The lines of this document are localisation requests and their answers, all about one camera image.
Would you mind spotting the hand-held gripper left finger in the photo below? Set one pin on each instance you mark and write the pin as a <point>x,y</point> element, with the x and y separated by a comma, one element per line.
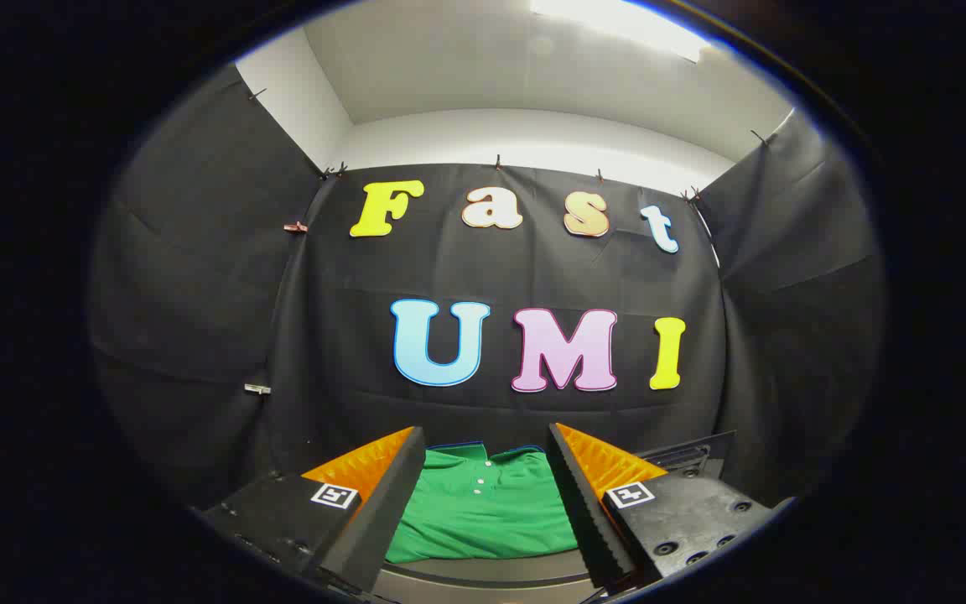
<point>382,512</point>

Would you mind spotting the grey cabinet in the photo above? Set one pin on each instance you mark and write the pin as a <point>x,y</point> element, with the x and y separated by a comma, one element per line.
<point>483,577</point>

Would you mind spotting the white cloth clip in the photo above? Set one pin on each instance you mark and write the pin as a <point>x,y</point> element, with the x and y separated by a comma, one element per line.
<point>257,388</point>

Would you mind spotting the pink cloth clip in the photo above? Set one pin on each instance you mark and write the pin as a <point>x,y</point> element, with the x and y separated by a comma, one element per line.
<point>295,226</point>

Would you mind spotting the green polo shirt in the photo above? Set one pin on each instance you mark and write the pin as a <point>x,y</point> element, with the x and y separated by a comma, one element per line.
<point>483,520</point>

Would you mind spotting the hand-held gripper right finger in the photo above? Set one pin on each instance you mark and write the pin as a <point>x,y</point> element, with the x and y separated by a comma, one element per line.
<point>584,512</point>

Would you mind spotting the black backdrop cloth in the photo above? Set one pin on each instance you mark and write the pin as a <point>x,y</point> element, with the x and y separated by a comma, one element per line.
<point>491,268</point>

